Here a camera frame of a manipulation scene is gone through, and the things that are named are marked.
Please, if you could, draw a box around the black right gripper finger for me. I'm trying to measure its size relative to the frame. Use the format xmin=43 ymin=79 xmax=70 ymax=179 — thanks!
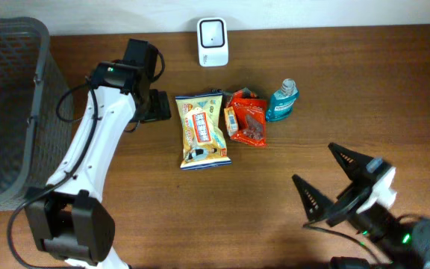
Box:
xmin=328 ymin=143 xmax=373 ymax=182
xmin=292 ymin=174 xmax=334 ymax=222

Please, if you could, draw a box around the beige wet wipes pack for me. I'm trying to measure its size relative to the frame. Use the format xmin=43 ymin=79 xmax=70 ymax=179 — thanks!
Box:
xmin=175 ymin=92 xmax=231 ymax=170

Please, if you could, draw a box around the small orange candy box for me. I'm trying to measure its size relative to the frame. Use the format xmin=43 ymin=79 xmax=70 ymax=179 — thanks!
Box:
xmin=224 ymin=107 xmax=239 ymax=137

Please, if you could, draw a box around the black red snack wrapper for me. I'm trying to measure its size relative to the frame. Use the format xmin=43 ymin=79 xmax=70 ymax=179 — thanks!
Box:
xmin=211 ymin=87 xmax=259 ymax=108

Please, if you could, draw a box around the orange red snack bag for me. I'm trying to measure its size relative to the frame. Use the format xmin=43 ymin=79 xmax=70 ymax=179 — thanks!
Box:
xmin=230 ymin=97 xmax=267 ymax=147

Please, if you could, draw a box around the teal Listerine mouthwash bottle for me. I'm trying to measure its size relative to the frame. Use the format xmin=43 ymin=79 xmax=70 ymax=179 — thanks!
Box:
xmin=266 ymin=78 xmax=299 ymax=122

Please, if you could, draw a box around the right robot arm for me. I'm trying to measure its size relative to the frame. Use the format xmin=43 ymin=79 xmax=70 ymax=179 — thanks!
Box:
xmin=292 ymin=143 xmax=430 ymax=268

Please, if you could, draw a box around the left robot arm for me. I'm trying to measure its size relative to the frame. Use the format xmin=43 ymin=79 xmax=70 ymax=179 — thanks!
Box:
xmin=15 ymin=39 xmax=171 ymax=268

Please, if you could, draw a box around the white barcode scanner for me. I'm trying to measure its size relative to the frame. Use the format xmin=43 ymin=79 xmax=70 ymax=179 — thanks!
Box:
xmin=196 ymin=17 xmax=229 ymax=67

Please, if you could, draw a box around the grey plastic basket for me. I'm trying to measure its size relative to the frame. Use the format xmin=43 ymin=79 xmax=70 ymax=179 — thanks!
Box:
xmin=0 ymin=17 xmax=72 ymax=211

